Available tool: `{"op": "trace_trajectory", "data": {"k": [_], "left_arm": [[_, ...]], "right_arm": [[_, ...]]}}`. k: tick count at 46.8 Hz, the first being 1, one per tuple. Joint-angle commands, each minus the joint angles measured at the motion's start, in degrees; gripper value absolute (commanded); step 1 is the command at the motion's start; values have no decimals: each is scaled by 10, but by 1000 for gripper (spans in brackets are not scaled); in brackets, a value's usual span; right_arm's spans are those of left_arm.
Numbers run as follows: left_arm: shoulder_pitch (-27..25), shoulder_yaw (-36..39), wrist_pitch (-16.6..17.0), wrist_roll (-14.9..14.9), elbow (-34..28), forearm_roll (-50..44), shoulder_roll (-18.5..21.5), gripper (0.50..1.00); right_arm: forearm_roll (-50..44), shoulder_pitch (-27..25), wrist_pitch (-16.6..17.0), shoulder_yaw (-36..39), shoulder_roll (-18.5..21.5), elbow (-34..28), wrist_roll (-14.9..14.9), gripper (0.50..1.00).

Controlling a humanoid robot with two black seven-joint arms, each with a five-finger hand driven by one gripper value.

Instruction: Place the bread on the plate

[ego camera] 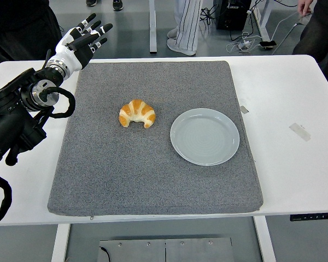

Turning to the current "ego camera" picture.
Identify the small grey tape strip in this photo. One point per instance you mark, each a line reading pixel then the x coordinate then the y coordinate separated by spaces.
pixel 244 109

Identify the black table control panel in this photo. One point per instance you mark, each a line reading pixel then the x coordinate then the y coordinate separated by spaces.
pixel 314 217

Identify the grey metal plate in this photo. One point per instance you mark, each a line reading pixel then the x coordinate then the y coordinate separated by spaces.
pixel 142 252

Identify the black phone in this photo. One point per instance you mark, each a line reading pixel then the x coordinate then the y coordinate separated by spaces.
pixel 268 44

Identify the grey fabric mat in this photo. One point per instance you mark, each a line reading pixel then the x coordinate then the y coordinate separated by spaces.
pixel 125 169

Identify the white desk leg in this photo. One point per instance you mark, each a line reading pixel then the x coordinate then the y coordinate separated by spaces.
pixel 265 24
pixel 152 27

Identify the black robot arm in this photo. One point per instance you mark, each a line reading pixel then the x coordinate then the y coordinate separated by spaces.
pixel 8 122

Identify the golden croissant bread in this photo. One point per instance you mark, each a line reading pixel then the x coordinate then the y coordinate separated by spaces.
pixel 136 110

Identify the black computer case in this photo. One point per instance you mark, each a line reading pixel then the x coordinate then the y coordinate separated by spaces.
pixel 232 15

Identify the person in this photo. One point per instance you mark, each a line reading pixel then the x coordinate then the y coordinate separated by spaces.
pixel 117 4
pixel 187 24
pixel 22 30
pixel 317 35

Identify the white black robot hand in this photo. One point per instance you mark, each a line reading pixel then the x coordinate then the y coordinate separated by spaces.
pixel 71 58

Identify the grey round plate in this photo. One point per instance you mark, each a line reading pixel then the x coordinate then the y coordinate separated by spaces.
pixel 205 137

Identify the white table leg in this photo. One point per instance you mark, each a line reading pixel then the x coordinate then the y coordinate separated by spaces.
pixel 60 243
pixel 264 240

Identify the large grey tape strip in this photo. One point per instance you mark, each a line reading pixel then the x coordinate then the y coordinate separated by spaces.
pixel 299 131

